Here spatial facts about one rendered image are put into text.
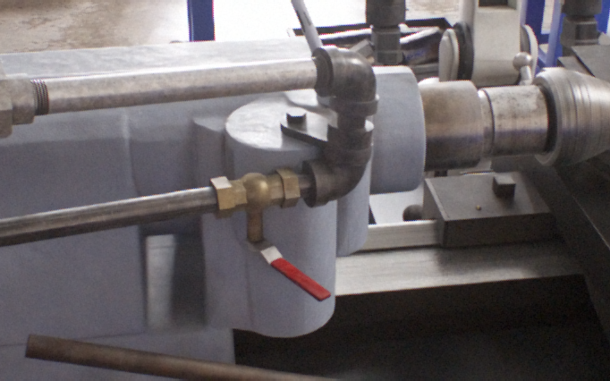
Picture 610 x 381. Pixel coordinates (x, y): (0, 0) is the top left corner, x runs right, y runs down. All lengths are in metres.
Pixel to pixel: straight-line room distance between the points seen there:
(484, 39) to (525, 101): 1.29
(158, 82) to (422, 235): 0.62
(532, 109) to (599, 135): 0.06
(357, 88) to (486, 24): 1.50
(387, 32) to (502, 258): 1.08
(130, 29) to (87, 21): 0.20
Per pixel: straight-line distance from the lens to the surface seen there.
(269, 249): 0.74
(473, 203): 1.22
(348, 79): 0.70
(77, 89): 0.63
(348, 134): 0.72
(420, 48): 3.05
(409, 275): 1.16
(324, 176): 0.73
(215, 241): 0.81
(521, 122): 0.91
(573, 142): 0.92
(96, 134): 0.80
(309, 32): 0.80
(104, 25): 4.07
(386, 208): 2.51
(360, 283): 1.14
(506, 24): 2.22
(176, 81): 0.65
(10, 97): 0.61
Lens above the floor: 1.52
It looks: 32 degrees down
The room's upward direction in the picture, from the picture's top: straight up
